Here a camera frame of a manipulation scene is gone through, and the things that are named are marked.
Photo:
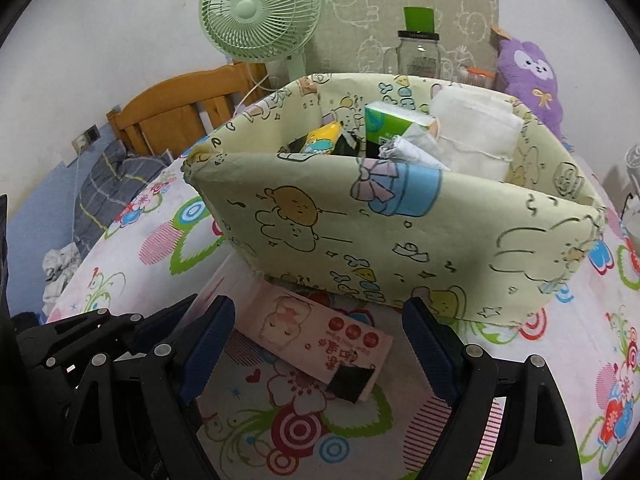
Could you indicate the grey plastic bag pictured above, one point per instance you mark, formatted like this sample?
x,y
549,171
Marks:
x,y
415,150

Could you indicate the yellow cartoon fabric storage box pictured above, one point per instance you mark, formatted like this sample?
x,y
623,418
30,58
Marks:
x,y
325,240

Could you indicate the black packet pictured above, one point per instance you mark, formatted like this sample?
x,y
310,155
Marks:
x,y
350,146

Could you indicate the floral tablecloth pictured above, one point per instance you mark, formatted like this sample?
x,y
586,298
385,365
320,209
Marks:
x,y
300,410

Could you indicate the white tissue pack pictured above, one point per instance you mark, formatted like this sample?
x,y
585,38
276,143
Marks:
x,y
475,125

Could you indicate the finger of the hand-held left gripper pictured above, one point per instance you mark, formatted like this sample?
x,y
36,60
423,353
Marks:
x,y
115,330

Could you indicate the purple plush bunny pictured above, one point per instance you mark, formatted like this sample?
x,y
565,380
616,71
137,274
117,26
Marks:
x,y
535,85

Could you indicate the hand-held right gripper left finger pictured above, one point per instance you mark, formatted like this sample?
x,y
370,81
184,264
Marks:
x,y
207,350

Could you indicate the white crumpled clothing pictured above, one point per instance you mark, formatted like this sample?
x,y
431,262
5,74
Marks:
x,y
62,270

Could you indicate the green desk fan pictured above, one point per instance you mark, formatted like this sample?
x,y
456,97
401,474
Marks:
x,y
260,10

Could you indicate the pink cartoon packet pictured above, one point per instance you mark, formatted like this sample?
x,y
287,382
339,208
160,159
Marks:
x,y
300,325

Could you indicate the green cartoon foam board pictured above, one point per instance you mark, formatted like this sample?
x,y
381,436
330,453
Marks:
x,y
360,10

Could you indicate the white desk fan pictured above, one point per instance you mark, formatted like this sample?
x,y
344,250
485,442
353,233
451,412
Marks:
x,y
630,170

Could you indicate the orange lid clear container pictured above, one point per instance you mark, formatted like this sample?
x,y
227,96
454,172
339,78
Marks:
x,y
480,77

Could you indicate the grey plaid blanket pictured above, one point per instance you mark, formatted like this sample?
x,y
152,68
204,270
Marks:
x,y
110,185

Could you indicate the green tissue pack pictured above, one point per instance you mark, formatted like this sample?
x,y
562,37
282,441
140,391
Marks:
x,y
395,120

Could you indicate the green card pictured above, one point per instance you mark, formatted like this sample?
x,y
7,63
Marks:
x,y
419,19

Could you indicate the wall socket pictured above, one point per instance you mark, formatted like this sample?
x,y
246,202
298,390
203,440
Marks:
x,y
86,137

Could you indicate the yellow cartoon packet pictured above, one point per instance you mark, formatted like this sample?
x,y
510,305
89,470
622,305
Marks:
x,y
322,137

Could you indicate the glass jar with black lid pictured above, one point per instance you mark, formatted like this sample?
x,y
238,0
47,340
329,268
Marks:
x,y
415,60

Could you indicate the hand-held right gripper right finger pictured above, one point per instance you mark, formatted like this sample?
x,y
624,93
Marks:
x,y
430,350

